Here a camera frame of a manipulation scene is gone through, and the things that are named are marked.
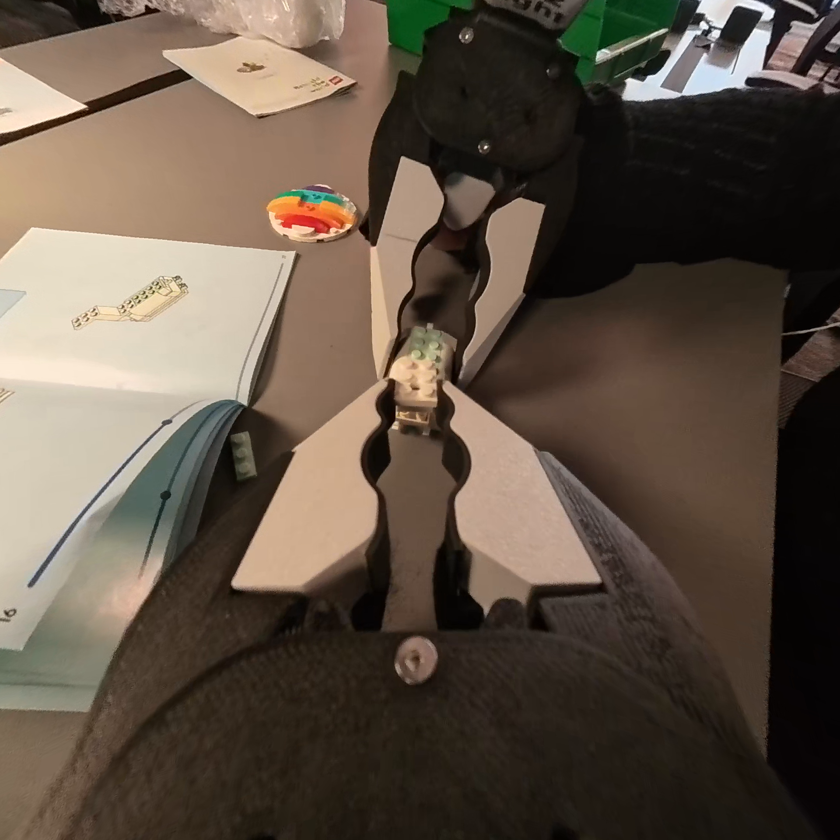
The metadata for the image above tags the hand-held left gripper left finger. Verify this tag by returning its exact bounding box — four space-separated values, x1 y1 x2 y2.
231 382 396 596

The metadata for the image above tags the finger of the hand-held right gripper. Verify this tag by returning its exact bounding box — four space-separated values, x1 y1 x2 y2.
457 199 549 386
367 156 448 383

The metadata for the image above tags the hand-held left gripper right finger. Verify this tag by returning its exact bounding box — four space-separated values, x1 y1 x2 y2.
436 382 605 596

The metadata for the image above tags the white and mint lego build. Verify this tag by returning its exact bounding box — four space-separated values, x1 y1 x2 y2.
389 323 458 435

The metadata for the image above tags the person's right forearm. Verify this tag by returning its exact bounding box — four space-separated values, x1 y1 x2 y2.
525 84 840 299

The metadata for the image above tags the mint green lego brick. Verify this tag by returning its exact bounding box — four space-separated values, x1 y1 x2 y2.
229 432 259 484

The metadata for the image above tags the rainbow lego piece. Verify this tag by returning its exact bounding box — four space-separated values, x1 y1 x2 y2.
265 183 361 244

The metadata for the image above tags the closed lego instruction booklet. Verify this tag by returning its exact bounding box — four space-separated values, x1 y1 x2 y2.
162 35 358 119

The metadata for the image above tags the open lego instruction booklet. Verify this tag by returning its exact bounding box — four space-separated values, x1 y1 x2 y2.
0 227 300 714

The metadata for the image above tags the green plastic bin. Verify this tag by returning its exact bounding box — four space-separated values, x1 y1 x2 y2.
386 0 681 85

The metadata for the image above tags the clear plastic bag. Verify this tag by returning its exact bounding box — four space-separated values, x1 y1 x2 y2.
98 0 347 51

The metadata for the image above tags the person's dark clothing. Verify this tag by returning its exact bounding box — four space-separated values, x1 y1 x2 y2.
766 259 840 840

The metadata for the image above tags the dark office chair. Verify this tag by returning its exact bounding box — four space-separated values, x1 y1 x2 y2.
747 0 840 88

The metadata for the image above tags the white instruction booklet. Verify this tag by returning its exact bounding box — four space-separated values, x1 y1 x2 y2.
0 57 89 136

